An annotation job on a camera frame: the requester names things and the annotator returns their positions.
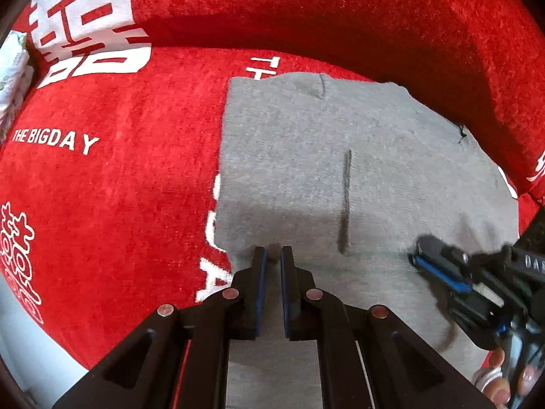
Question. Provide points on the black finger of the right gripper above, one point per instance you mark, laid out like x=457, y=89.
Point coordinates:
x=448, y=264

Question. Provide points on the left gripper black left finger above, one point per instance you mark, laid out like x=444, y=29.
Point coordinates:
x=178, y=358

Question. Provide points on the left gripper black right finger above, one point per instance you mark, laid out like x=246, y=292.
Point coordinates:
x=368, y=358

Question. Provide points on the grey knit sweater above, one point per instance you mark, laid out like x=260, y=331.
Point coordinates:
x=349, y=174

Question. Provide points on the red printed blanket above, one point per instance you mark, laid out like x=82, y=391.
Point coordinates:
x=110, y=176

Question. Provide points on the white floral pillow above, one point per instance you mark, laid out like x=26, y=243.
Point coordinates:
x=16, y=77

